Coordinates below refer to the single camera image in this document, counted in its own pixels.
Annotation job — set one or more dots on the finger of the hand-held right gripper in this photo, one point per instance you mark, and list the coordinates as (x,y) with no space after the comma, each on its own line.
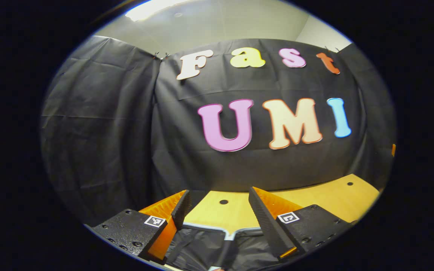
(393,149)

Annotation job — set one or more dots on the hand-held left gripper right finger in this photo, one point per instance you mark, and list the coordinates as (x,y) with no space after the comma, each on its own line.
(264,222)

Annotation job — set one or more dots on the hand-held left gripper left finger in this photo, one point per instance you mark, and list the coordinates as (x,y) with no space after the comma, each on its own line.
(182,207)

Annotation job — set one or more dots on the white suitcase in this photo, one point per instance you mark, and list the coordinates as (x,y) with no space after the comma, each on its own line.
(202,244)

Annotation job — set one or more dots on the black backdrop cloth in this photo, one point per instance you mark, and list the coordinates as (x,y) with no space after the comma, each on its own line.
(126,131)

